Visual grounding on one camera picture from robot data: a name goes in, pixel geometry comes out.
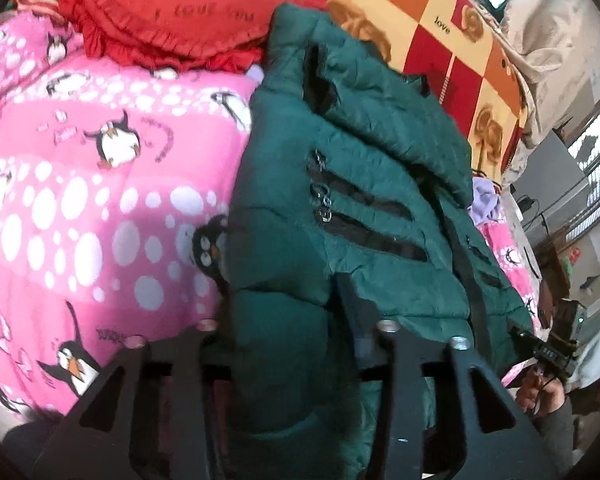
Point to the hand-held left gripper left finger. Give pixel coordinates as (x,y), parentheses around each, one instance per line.
(180,360)

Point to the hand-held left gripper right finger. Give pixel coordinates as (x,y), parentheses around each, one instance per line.
(375,355)

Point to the green quilted jacket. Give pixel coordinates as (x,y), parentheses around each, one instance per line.
(345,200)

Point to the person's right forearm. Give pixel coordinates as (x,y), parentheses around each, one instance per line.
(555,435)

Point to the person's right hand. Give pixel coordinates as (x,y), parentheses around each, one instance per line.
(539,396)

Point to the wooden cabinet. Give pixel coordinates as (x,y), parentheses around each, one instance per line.
(552,262)

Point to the purple cloth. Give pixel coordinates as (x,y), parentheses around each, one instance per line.
(486,200)

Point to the pink penguin blanket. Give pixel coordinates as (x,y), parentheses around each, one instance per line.
(90,200)

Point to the white floral cloth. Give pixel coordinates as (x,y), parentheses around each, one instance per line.
(545,40)

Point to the orange checked rose blanket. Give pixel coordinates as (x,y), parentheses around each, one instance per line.
(430,50)

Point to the red ruffled heart pillow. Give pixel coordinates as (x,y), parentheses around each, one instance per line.
(185,10)

